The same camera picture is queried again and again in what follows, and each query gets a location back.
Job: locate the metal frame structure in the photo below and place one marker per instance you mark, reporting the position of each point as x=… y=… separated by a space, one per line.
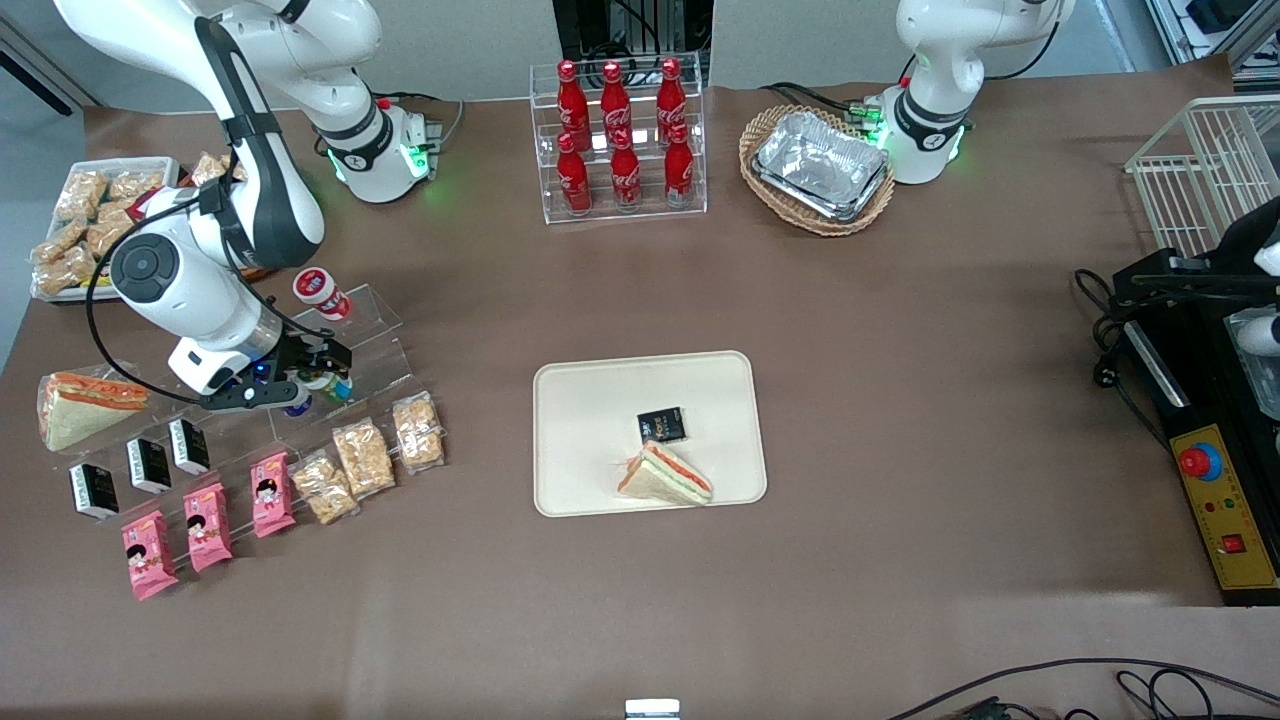
x=1215 y=30

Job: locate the red cola bottle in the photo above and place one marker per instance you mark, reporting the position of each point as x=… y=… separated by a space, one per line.
x=670 y=95
x=614 y=98
x=679 y=170
x=626 y=178
x=572 y=100
x=574 y=180

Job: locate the silver foil tray stack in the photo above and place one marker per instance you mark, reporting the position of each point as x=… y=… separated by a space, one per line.
x=820 y=162

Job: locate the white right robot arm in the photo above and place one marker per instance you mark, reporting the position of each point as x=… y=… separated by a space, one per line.
x=270 y=200

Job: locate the black tissue packet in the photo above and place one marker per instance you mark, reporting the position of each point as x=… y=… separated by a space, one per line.
x=662 y=425
x=190 y=446
x=150 y=466
x=95 y=492

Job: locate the green gum bottle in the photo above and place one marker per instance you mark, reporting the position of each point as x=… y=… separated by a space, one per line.
x=328 y=386

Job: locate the wrapped triangle sandwich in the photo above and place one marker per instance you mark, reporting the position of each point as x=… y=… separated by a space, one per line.
x=80 y=420
x=665 y=478

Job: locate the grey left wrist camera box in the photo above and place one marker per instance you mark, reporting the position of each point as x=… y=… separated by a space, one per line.
x=1262 y=335

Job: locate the pink snack packet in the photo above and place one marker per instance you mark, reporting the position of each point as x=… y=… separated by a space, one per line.
x=149 y=556
x=272 y=495
x=207 y=528

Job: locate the red cookie box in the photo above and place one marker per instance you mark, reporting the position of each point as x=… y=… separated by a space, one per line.
x=145 y=204

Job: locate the blue gum bottle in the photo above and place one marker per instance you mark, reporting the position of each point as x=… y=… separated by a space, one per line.
x=298 y=407

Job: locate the small white grey device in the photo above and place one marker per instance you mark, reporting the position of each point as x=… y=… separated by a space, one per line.
x=652 y=709

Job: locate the white rectangular tray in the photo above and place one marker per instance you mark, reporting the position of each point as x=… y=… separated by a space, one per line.
x=165 y=168

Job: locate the clear bag peanut snack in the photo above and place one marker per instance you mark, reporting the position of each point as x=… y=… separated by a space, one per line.
x=418 y=432
x=364 y=458
x=58 y=240
x=80 y=195
x=324 y=488
x=210 y=168
x=135 y=185
x=108 y=230
x=65 y=270

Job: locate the clear acrylic stepped shelf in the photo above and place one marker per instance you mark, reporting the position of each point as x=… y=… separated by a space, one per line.
x=375 y=340

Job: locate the red gum bottle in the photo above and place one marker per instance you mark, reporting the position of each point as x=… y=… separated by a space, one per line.
x=320 y=292

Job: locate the black machine yellow panel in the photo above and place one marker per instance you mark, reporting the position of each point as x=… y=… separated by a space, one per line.
x=1225 y=500

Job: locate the cream plastic tray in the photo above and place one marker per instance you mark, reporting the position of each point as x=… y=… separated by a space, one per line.
x=600 y=430

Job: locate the black equipment rack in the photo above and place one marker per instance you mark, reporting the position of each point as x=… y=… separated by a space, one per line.
x=575 y=25

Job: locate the clear acrylic bottle rack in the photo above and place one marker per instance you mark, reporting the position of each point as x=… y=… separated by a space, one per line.
x=540 y=150

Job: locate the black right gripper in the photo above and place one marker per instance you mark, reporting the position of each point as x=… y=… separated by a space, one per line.
x=303 y=352

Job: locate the light wicker basket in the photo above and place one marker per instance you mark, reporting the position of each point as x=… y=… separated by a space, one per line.
x=760 y=130

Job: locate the clear plastic container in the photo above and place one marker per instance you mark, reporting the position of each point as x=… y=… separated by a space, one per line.
x=1258 y=385

